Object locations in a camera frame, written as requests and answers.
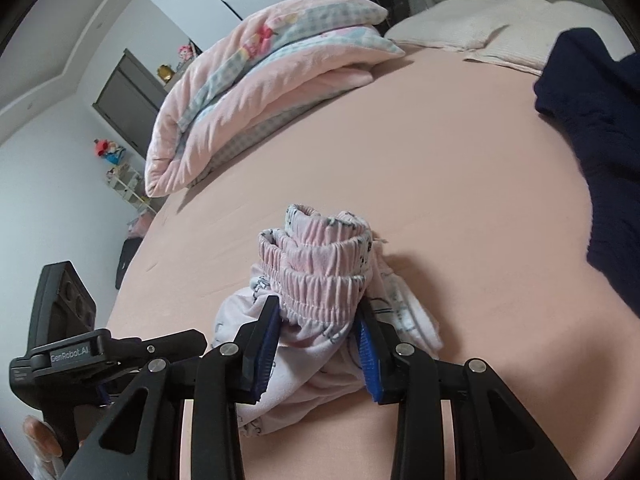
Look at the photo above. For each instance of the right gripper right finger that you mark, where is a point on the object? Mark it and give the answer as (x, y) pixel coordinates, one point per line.
(396, 372)

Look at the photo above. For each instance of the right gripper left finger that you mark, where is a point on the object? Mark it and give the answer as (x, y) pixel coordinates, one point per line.
(236, 372)

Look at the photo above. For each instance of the pink bear print pajama garment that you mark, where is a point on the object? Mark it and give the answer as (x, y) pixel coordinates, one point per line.
(320, 268)

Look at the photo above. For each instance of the person's left hand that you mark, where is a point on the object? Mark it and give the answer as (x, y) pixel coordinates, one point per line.
(43, 441)

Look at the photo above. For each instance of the black bag on floor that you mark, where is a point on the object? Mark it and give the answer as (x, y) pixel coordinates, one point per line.
(129, 248)

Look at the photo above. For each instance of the pink bed sheet mattress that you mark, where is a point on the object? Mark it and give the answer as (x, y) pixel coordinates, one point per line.
(482, 210)

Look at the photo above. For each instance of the white storage shelf rack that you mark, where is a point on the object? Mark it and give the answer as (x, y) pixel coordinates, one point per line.
(128, 184)

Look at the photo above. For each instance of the colourful plush toy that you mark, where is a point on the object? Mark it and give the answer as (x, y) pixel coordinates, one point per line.
(109, 150)

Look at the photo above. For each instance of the gold ornament on wardrobe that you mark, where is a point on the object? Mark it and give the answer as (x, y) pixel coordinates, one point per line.
(165, 73)

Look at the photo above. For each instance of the folded pink quilt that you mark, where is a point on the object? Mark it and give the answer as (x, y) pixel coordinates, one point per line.
(274, 66)

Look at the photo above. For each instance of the pink doll on wardrobe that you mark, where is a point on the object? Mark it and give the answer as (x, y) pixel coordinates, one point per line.
(187, 52)

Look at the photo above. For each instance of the navy blue knit garment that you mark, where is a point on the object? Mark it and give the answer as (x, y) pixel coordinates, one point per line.
(595, 101)

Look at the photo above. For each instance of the cream pillow near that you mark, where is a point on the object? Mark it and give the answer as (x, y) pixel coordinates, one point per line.
(526, 45)

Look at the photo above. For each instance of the cream pillow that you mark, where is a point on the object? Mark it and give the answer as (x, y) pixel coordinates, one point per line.
(462, 25)
(526, 45)

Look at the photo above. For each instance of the cream pillow far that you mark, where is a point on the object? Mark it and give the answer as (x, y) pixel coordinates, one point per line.
(462, 25)

